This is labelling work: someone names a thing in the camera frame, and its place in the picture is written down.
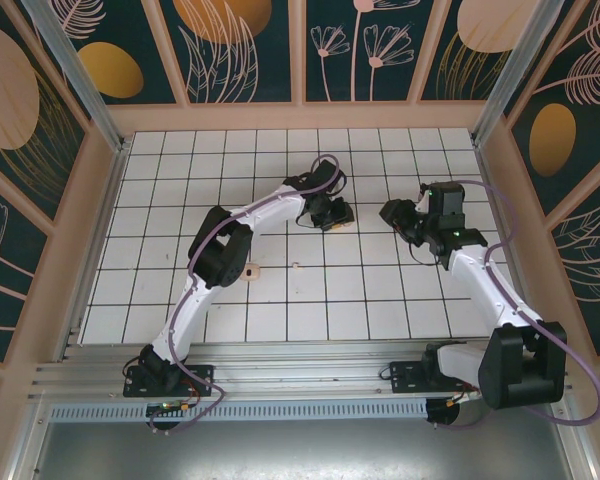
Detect grey slotted cable duct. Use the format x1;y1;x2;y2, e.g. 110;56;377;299
49;398;430;422

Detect grey metal sheet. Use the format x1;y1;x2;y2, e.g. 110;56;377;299
9;418;599;480

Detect power wires with yellow connector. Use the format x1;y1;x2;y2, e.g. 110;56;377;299
147;379;204;417
447;382;482;407

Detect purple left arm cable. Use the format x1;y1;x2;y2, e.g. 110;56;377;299
148;153;342;435

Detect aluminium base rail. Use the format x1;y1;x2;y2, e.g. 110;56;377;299
27;341;576;402

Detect aluminium frame post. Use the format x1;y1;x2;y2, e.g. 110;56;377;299
471;0;576;147
19;0;132;154

